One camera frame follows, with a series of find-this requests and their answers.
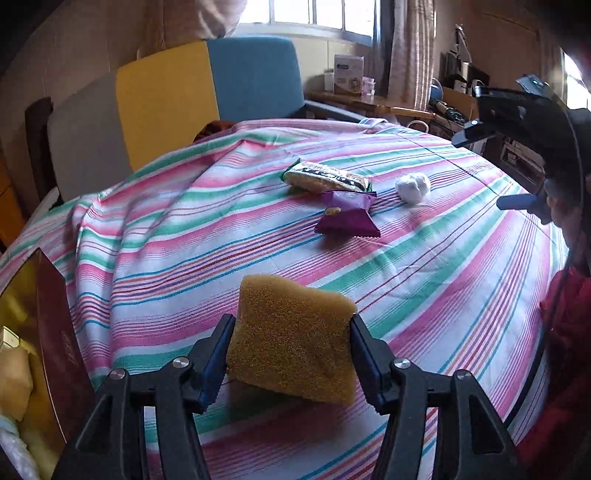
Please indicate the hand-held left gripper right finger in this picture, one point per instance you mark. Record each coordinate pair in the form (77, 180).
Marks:
(364, 364)

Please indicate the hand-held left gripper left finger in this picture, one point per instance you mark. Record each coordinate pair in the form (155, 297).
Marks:
(214, 364)

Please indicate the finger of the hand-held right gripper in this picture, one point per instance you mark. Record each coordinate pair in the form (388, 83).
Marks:
(521, 203)
(475, 131)

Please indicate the yellow sponge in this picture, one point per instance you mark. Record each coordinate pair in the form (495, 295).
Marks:
(291, 341)
(14, 378)

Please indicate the purple snack packet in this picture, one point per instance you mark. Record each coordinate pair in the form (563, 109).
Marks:
(348, 219)

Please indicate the cracker packet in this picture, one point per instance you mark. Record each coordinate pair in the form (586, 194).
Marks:
(323, 177)

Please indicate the gold gift box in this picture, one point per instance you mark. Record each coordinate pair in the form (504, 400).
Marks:
(55, 332)

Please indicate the cluttered shelf unit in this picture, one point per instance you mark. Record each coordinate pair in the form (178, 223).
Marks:
(461, 92)

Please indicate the white crumpled paper ball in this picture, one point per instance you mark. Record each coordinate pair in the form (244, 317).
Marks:
(413, 187)

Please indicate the patterned curtain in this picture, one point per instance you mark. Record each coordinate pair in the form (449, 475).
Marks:
(411, 46)

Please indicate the wooden desk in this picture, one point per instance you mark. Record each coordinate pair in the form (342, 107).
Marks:
(369, 102)

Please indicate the striped bed sheet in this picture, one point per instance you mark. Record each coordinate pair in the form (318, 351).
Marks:
(438, 277)

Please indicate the pink container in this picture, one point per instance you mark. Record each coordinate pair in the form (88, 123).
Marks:
(368, 86)

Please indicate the white box with print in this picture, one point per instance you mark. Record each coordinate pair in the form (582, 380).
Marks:
(348, 74)

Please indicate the white bottle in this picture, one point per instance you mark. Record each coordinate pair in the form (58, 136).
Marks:
(328, 81)

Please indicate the window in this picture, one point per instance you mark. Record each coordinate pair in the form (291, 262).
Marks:
(323, 14)

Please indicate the white carton box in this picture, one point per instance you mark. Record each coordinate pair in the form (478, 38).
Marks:
(9, 339)

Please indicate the dark red cloth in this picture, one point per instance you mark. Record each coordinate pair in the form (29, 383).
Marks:
(212, 130)

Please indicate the wooden wardrobe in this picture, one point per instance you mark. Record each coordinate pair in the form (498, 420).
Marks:
(9, 207)

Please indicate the pink curtain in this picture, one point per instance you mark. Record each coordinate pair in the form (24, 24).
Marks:
(221, 16)

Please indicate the dark headboard frame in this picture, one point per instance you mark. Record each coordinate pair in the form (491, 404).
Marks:
(37, 138)

